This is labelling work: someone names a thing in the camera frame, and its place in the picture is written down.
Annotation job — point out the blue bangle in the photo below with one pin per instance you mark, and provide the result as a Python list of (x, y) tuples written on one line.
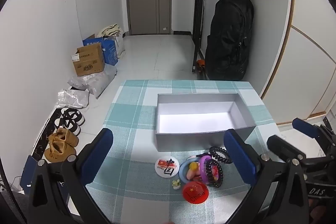
[(181, 170)]

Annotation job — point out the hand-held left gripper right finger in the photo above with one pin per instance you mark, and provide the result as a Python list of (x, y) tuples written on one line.
[(241, 158)]

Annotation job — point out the dark blue case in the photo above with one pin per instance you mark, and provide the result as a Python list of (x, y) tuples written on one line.
[(26, 174)]

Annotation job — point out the black patterned shoe mat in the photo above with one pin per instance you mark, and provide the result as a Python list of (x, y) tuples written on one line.
[(44, 134)]

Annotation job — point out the white round badge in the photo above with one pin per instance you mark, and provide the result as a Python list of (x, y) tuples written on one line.
[(161, 165)]

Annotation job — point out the black backpack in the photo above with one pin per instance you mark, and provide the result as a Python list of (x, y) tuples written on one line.
[(228, 37)]

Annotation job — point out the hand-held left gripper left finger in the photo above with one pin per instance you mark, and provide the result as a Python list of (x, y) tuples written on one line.
[(99, 150)]

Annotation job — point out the orange tool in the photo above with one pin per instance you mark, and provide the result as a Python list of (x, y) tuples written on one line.
[(201, 63)]

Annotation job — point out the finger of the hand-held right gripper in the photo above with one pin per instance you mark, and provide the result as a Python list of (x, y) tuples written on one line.
[(283, 146), (304, 127)]

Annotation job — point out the beige canvas tote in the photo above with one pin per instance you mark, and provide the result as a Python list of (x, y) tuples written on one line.
[(110, 29)]

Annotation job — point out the white plastic bag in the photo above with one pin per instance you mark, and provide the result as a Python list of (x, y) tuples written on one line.
[(120, 45)]

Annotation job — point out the purple bangle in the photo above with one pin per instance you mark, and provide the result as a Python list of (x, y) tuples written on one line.
[(203, 159)]

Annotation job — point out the red charm packet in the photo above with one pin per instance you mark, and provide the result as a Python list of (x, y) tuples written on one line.
[(214, 170)]

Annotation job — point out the brown boot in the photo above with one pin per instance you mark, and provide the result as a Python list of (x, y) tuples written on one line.
[(59, 151), (68, 136)]

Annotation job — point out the teal plaid tablecloth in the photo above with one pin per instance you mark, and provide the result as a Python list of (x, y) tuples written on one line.
[(131, 113)]

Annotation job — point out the pig figure charm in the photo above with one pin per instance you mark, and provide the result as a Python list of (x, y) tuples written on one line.
[(193, 166)]

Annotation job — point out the blue cardboard carton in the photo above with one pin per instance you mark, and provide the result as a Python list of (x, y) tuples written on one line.
[(110, 53)]

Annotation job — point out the red round badge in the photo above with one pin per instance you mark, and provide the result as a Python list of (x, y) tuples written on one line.
[(195, 193)]

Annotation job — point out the small flower hair clip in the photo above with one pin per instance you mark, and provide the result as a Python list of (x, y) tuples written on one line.
[(176, 183)]

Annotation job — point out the brown cardboard carton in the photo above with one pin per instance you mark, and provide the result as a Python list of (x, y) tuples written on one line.
[(89, 64)]

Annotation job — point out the large grey parcel bag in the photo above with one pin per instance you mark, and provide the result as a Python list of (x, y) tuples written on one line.
[(97, 79)]

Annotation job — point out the black and white sneaker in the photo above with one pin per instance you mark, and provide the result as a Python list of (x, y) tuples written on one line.
[(69, 127), (74, 115)]

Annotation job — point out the black metal stand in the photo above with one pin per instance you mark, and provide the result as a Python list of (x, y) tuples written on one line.
[(199, 3)]

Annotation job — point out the small grey parcel bag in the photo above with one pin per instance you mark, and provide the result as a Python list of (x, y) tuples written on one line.
[(73, 98)]

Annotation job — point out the white wardrobe door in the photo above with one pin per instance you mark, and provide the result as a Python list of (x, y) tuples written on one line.
[(302, 56)]

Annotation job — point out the grey cardboard box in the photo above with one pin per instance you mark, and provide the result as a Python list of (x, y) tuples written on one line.
[(183, 140)]

